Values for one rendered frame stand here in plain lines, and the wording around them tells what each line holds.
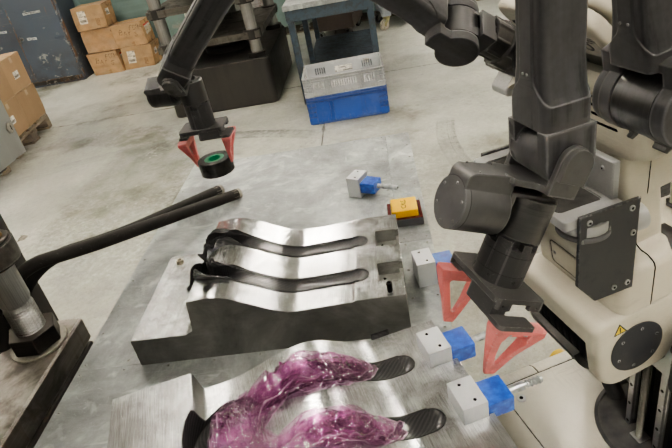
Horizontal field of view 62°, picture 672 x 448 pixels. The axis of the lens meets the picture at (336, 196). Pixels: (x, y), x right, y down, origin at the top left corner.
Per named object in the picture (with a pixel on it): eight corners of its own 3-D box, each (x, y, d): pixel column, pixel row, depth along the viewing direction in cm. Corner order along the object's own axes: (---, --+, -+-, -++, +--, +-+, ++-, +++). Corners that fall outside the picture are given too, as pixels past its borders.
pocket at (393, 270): (404, 276, 102) (401, 260, 101) (406, 294, 98) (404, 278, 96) (379, 279, 103) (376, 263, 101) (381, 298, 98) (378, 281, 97)
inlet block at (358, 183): (403, 192, 141) (400, 173, 138) (394, 202, 137) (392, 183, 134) (357, 187, 147) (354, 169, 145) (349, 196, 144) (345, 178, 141)
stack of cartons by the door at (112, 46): (165, 58, 723) (143, -9, 683) (157, 65, 694) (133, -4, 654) (103, 69, 732) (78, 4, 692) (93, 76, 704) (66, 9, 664)
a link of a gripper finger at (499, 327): (473, 387, 60) (505, 314, 56) (442, 344, 66) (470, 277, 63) (523, 387, 62) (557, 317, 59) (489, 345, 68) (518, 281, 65)
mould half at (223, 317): (400, 249, 119) (392, 195, 113) (412, 334, 97) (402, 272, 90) (179, 278, 125) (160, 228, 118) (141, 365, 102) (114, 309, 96)
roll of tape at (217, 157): (198, 181, 128) (193, 168, 126) (206, 166, 135) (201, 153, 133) (231, 176, 127) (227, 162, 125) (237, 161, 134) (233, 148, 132)
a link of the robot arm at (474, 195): (601, 152, 54) (546, 125, 62) (507, 132, 50) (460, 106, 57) (552, 257, 58) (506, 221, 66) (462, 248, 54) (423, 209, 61)
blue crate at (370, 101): (387, 95, 444) (383, 68, 434) (390, 113, 408) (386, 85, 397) (313, 107, 451) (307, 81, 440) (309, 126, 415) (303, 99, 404)
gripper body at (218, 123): (188, 130, 130) (178, 100, 126) (230, 123, 128) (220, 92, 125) (180, 141, 124) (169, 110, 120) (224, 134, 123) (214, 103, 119)
